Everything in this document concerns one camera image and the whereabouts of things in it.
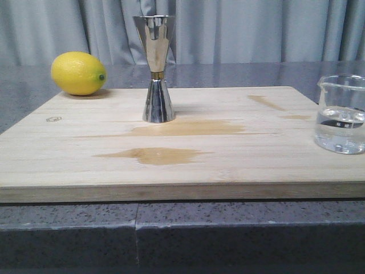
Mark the grey curtain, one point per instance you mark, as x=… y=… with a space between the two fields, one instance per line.
x=206 y=32

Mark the glass beaker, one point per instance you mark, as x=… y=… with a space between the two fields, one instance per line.
x=340 y=118

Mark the steel double jigger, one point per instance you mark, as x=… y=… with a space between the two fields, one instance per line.
x=155 y=33

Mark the yellow lemon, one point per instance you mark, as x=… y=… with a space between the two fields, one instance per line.
x=78 y=73

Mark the wooden cutting board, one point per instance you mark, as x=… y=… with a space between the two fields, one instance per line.
x=224 y=143

